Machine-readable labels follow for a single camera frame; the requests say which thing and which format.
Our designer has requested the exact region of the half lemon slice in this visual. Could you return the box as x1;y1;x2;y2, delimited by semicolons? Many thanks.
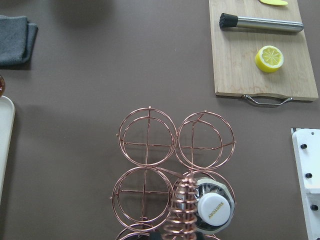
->
254;45;284;73

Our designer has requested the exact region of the grey folded cloth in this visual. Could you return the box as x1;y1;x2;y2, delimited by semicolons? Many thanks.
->
0;15;38;66

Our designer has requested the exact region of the copper wire bottle basket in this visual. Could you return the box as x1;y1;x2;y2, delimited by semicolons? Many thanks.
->
110;107;236;240

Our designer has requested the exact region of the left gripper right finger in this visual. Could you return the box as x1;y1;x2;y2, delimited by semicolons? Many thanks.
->
192;231;205;240

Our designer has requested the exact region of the steel muddler black tip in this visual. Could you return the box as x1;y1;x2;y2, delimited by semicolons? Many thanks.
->
218;13;304;34

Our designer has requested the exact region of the bamboo cutting board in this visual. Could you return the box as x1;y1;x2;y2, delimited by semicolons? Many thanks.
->
208;0;319;101

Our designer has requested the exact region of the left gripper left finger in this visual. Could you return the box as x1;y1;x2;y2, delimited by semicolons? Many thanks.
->
148;231;163;240

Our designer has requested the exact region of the tea bottle taken out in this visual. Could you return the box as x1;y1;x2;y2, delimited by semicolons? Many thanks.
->
0;76;6;97

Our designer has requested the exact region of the yellow plastic knife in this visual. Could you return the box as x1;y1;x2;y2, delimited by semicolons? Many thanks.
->
259;0;288;6

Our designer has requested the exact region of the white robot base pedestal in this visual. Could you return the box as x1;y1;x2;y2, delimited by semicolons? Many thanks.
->
291;127;320;240

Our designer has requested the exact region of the tea bottle by handle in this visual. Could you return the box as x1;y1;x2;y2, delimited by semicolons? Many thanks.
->
194;177;235;235

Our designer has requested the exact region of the cream rabbit tray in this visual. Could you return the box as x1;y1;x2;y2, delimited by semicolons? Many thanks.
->
0;96;16;198

